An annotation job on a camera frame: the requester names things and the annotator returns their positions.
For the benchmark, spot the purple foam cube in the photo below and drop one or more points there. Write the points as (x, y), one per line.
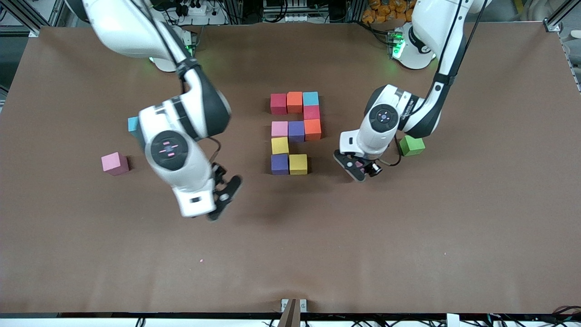
(280, 164)
(296, 131)

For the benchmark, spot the red foam cube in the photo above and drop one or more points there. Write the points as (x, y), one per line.
(312, 112)
(278, 103)

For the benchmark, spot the orange snack bags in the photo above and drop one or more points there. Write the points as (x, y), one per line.
(386, 9)

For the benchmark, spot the white electronics box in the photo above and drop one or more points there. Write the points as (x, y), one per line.
(295, 18)

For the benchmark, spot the brown table cover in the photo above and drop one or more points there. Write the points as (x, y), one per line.
(272, 254)

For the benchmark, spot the yellow foam cube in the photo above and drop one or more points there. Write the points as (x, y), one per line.
(298, 164)
(280, 145)

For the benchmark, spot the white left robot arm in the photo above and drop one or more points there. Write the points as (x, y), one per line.
(435, 22)

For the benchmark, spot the green foam cube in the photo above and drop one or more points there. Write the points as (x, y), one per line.
(412, 145)

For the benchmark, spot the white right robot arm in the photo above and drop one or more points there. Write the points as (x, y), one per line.
(122, 27)

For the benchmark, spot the white power strip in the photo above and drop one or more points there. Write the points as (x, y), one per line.
(197, 10)

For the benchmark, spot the wooden strip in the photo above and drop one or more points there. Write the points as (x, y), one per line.
(288, 315)

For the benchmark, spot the white label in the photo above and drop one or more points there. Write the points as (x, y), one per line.
(452, 320)

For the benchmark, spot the metal table edge bracket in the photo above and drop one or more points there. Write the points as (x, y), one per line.
(284, 305)

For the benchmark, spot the orange foam cube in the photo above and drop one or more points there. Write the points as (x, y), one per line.
(313, 130)
(294, 101)

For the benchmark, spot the blue foam cube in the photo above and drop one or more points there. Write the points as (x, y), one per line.
(132, 123)
(311, 98)

